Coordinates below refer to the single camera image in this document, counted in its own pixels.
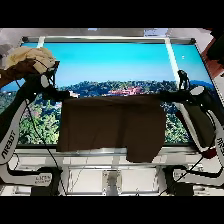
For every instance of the brown T-shirt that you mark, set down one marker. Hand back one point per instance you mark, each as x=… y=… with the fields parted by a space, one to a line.
x=113 y=123

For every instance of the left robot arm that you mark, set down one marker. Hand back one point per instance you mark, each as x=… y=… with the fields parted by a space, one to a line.
x=13 y=123

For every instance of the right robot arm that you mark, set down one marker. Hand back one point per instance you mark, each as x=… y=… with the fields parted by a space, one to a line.
x=206 y=100

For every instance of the beige garment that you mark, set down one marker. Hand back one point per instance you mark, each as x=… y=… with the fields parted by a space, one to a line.
x=31 y=55

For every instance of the dark brown garment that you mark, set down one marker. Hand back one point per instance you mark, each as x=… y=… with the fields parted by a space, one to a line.
x=16 y=69

